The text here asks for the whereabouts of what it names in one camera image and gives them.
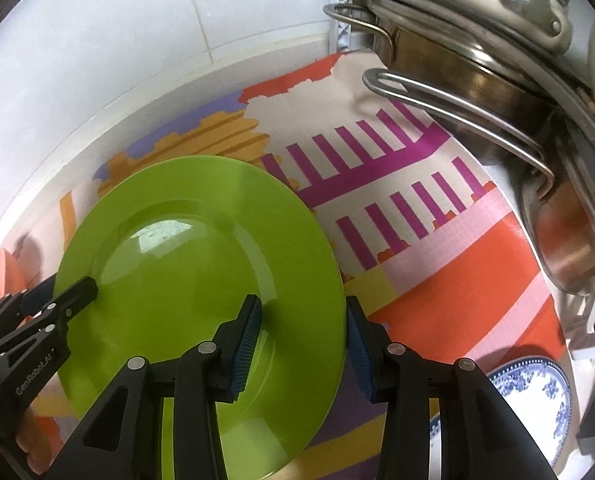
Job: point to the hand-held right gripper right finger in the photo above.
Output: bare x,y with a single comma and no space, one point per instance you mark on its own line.
360,360

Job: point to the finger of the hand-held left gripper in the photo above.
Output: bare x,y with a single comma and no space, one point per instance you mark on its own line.
32,300
79,292

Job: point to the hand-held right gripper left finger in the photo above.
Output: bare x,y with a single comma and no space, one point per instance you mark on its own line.
245,345

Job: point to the green plate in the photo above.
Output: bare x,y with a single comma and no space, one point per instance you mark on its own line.
202,240

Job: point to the colourful patterned mat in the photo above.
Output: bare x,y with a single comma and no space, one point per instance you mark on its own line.
452,270

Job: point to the blue and white plate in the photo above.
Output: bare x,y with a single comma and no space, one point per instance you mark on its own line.
522,405

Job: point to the white plastic rack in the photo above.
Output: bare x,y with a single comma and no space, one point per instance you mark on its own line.
345,20

